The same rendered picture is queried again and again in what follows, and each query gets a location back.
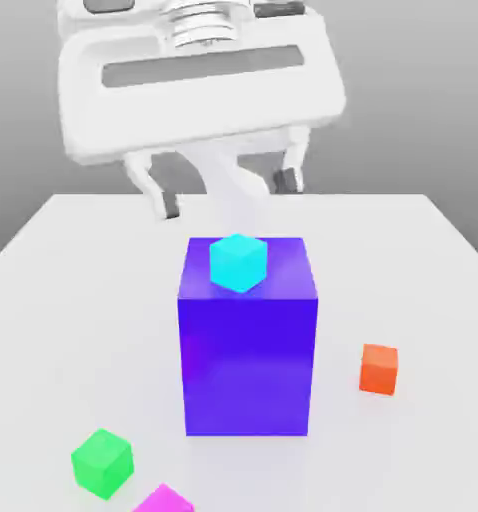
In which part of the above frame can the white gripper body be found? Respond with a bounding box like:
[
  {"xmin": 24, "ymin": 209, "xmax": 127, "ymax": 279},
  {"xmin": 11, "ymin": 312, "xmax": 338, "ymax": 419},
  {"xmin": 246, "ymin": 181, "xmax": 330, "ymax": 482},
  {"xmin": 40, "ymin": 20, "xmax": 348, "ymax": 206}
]
[{"xmin": 56, "ymin": 9, "xmax": 348, "ymax": 167}]

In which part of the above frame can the small cyan cube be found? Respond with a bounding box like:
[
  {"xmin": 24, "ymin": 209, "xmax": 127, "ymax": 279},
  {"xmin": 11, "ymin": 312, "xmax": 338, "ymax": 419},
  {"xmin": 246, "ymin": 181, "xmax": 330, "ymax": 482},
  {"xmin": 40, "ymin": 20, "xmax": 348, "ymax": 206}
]
[{"xmin": 208, "ymin": 232, "xmax": 269, "ymax": 294}]

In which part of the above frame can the small orange cube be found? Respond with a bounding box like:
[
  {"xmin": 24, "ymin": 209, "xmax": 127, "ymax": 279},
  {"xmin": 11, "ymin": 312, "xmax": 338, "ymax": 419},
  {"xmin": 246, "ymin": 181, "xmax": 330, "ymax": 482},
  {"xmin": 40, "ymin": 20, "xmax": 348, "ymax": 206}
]
[{"xmin": 358, "ymin": 342, "xmax": 399, "ymax": 397}]

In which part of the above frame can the small green cube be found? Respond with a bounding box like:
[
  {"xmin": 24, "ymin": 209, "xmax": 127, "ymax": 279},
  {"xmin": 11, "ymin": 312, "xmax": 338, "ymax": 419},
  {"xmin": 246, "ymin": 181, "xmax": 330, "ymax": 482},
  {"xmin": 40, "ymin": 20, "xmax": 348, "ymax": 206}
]
[{"xmin": 70, "ymin": 427, "xmax": 135, "ymax": 501}]

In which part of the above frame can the small magenta cube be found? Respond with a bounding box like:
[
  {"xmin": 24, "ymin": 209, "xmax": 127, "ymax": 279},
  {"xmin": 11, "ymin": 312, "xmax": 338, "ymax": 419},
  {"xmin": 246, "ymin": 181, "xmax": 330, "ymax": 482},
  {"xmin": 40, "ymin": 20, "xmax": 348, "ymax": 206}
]
[{"xmin": 131, "ymin": 482, "xmax": 195, "ymax": 512}]

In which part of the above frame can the large blue box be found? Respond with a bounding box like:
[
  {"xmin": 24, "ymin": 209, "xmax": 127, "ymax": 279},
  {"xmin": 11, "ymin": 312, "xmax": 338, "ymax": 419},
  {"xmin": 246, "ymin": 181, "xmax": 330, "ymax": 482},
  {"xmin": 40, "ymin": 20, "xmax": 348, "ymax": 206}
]
[{"xmin": 176, "ymin": 236, "xmax": 319, "ymax": 438}]

